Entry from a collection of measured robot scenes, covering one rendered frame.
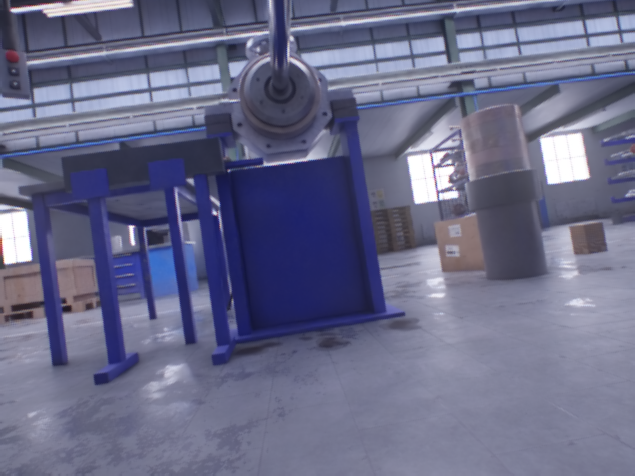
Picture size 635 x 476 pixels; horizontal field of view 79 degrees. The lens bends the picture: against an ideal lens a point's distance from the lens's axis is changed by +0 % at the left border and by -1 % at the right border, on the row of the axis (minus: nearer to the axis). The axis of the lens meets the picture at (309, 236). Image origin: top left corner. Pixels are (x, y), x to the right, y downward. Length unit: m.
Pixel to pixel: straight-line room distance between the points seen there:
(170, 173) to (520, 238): 2.04
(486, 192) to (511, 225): 0.25
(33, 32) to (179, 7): 3.13
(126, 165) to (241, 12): 8.33
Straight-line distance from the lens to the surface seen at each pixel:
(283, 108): 1.81
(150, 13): 10.24
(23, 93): 1.39
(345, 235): 2.00
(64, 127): 9.00
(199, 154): 1.66
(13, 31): 1.47
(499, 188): 2.67
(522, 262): 2.72
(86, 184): 1.76
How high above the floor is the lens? 0.35
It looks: 2 degrees up
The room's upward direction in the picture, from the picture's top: 9 degrees counter-clockwise
